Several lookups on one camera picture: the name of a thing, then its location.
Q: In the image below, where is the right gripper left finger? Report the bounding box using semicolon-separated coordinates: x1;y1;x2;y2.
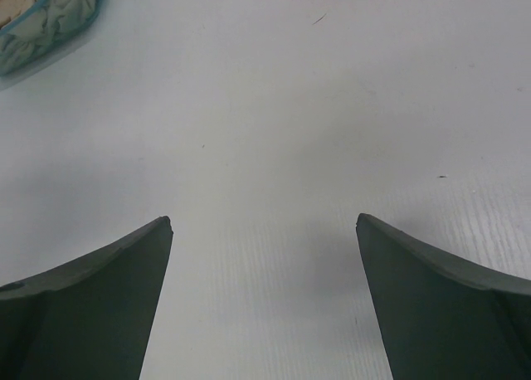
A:
1;217;173;379

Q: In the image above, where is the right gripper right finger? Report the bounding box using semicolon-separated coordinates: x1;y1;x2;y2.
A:
356;214;530;379

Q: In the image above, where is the teal plastic basket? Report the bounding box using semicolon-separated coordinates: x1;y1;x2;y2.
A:
1;0;102;76

